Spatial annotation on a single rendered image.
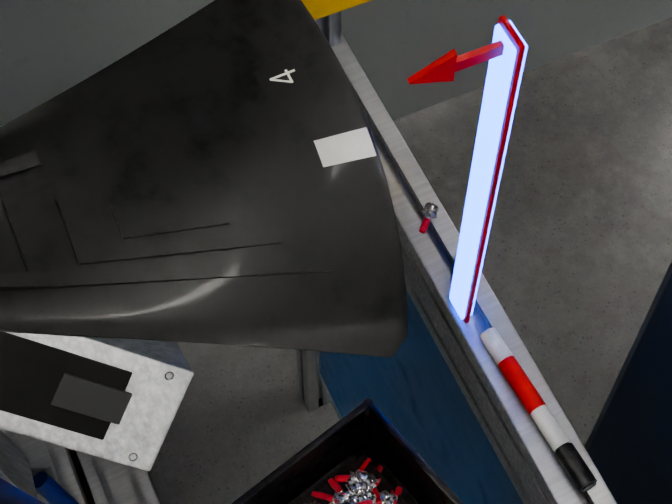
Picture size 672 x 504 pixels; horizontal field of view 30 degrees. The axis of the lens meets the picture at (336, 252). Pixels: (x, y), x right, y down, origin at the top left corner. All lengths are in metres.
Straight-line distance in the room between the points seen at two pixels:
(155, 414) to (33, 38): 0.89
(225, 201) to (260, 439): 1.22
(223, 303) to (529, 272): 1.39
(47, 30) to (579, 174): 0.93
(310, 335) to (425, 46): 1.34
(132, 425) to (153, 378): 0.03
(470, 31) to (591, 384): 0.57
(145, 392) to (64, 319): 0.17
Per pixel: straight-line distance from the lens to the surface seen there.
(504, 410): 0.95
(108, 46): 1.67
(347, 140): 0.69
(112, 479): 1.78
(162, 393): 0.80
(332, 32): 1.11
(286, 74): 0.70
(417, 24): 1.91
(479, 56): 0.70
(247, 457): 1.85
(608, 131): 2.17
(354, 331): 0.66
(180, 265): 0.64
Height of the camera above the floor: 1.73
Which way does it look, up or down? 60 degrees down
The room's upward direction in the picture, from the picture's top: straight up
